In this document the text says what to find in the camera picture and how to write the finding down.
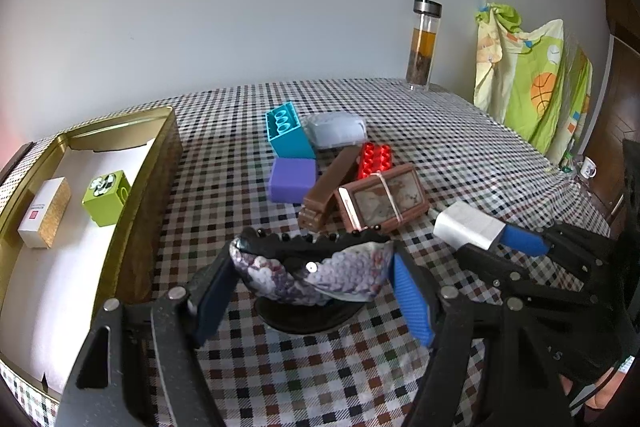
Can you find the gold metal tin box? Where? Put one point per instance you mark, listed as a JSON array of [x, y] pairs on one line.
[[145, 227]]

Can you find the brown chocolate bar toy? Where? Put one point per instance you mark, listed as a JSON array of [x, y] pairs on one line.
[[325, 192]]

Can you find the dark wooden door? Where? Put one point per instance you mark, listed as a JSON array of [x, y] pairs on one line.
[[622, 107]]

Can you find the silver white small box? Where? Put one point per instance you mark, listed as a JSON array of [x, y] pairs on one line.
[[467, 224]]

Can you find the glass tea bottle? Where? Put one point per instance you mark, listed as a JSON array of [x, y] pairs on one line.
[[424, 52]]

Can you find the floral hair claw clip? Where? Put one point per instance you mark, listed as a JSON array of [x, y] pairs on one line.
[[320, 277]]

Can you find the green printed blanket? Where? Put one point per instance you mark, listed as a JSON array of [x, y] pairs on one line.
[[535, 92]]

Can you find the brown framed card box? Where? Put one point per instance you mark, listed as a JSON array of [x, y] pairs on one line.
[[385, 199]]

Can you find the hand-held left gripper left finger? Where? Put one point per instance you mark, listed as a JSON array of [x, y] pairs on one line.
[[215, 302]]

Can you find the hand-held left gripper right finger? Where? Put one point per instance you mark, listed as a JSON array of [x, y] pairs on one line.
[[412, 302]]

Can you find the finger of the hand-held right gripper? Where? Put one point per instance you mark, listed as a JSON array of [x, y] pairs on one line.
[[522, 240], [492, 269]]

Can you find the white mug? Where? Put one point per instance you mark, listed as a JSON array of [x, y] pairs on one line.
[[588, 168]]

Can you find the white paper lining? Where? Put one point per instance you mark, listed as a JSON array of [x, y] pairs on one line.
[[55, 287]]

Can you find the teal building block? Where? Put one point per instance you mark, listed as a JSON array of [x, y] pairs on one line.
[[290, 139]]

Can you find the checkered tablecloth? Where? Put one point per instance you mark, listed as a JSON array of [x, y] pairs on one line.
[[450, 137]]

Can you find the white and gold small box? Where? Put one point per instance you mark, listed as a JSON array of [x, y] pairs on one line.
[[42, 214]]

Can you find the red building block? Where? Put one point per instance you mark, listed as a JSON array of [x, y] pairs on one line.
[[375, 159]]

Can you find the green cube box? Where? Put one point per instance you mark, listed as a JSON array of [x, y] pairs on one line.
[[105, 199]]

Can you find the clear plastic box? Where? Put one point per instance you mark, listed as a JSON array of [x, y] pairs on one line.
[[334, 130]]

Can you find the purple block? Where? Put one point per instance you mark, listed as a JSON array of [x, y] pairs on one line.
[[291, 179]]

